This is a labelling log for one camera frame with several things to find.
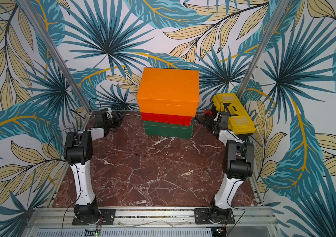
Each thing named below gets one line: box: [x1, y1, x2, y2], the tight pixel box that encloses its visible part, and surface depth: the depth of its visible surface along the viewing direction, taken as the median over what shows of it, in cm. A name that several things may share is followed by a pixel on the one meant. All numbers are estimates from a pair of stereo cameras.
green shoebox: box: [143, 117, 194, 139], surface depth 102 cm
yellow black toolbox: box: [210, 92, 256, 138], surface depth 100 cm
